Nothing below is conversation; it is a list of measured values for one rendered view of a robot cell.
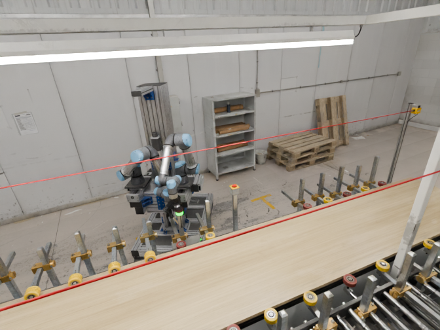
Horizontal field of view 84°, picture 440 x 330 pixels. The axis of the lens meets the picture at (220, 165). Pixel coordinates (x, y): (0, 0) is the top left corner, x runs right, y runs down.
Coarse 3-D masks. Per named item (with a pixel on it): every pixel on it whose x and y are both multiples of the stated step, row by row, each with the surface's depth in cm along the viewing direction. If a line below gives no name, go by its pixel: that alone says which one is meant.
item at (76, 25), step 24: (0, 24) 97; (24, 24) 99; (48, 24) 102; (72, 24) 105; (96, 24) 108; (120, 24) 111; (144, 24) 114; (168, 24) 118; (192, 24) 122; (216, 24) 126; (240, 24) 130; (264, 24) 134; (288, 24) 139; (312, 24) 145; (336, 24) 151; (360, 24) 158; (432, 168) 138; (408, 240) 160
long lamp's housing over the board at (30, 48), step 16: (288, 32) 141; (304, 32) 144; (320, 32) 148; (336, 32) 151; (352, 32) 156; (0, 48) 98; (16, 48) 100; (32, 48) 101; (48, 48) 103; (64, 48) 105; (80, 48) 107; (96, 48) 109; (112, 48) 111; (128, 48) 113; (144, 48) 116; (160, 48) 118
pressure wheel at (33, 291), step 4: (28, 288) 158; (32, 288) 158; (36, 288) 159; (40, 288) 162; (28, 292) 155; (32, 292) 156; (36, 292) 157; (24, 296) 155; (28, 296) 156; (32, 296) 157; (36, 296) 158
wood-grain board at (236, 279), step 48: (384, 192) 251; (432, 192) 246; (240, 240) 199; (288, 240) 196; (336, 240) 193; (384, 240) 191; (96, 288) 165; (144, 288) 163; (192, 288) 161; (240, 288) 159; (288, 288) 157
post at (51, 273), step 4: (40, 248) 172; (40, 252) 172; (44, 252) 174; (40, 256) 173; (44, 256) 174; (44, 260) 175; (48, 260) 179; (44, 264) 177; (52, 268) 183; (48, 272) 180; (52, 272) 181; (48, 276) 181; (52, 276) 183; (56, 276) 187; (52, 280) 184; (56, 280) 185; (52, 284) 185; (56, 284) 186; (60, 284) 191
